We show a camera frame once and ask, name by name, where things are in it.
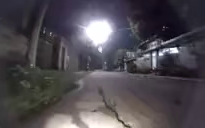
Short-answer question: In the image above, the grey wall with gate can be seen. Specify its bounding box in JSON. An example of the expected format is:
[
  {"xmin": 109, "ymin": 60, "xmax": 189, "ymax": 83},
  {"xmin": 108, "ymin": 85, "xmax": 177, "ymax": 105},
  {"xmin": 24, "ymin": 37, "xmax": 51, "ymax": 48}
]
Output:
[{"xmin": 36, "ymin": 31, "xmax": 104, "ymax": 72}]

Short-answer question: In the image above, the building with lit windows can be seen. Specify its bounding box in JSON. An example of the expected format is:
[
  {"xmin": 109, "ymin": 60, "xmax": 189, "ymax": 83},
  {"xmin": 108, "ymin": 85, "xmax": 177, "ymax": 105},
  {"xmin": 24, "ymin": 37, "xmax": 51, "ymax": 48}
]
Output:
[{"xmin": 123, "ymin": 23, "xmax": 205, "ymax": 79}]

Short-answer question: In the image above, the leafy tree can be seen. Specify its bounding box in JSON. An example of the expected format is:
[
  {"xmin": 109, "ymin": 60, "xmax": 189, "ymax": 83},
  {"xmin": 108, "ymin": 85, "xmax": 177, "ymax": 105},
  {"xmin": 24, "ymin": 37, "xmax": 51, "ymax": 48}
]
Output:
[{"xmin": 126, "ymin": 0, "xmax": 205, "ymax": 44}]

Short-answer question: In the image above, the bright street lamp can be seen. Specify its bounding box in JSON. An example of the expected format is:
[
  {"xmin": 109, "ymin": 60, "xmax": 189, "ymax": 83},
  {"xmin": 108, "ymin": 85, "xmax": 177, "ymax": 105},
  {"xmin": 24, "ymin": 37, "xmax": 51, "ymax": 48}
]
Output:
[{"xmin": 85, "ymin": 19, "xmax": 113, "ymax": 46}]

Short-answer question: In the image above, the weedy grass verge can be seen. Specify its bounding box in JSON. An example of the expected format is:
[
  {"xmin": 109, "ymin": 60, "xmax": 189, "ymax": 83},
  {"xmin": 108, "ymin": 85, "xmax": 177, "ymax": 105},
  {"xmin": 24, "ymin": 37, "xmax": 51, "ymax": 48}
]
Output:
[{"xmin": 3, "ymin": 64, "xmax": 91, "ymax": 118}]

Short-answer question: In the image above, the grey concrete road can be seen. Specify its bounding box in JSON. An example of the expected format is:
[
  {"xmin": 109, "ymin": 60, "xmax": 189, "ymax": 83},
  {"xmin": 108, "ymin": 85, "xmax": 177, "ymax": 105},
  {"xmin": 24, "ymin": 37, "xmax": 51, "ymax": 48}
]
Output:
[{"xmin": 21, "ymin": 69, "xmax": 205, "ymax": 128}]

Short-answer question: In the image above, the tree trunk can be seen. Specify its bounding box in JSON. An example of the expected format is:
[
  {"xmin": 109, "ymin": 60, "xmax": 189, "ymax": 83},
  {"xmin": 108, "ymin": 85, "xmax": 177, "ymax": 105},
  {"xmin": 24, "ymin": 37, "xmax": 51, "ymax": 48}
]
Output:
[{"xmin": 25, "ymin": 0, "xmax": 51, "ymax": 69}]

